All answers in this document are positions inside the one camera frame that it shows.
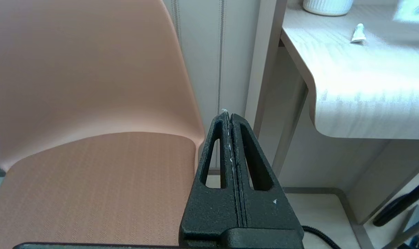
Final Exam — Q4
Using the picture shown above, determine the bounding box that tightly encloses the white ribbed ceramic mug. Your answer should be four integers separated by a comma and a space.
303, 0, 354, 16

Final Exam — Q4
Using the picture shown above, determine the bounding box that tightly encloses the small white toothpaste tube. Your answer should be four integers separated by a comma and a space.
350, 24, 367, 44

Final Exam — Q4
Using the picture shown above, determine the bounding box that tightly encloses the pink chair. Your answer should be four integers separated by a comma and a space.
0, 0, 206, 247

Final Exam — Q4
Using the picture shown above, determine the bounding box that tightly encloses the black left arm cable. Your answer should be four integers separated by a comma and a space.
301, 225, 339, 249

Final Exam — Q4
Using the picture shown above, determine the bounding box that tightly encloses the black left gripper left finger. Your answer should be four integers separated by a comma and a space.
179, 111, 242, 245

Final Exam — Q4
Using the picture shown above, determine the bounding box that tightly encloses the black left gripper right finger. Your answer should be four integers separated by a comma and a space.
231, 113, 304, 242

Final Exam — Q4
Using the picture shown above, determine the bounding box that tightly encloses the white floral zip pouch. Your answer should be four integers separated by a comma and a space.
392, 0, 419, 25

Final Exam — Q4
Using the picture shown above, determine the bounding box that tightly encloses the beige wooden desk with hutch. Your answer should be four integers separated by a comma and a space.
244, 0, 419, 249

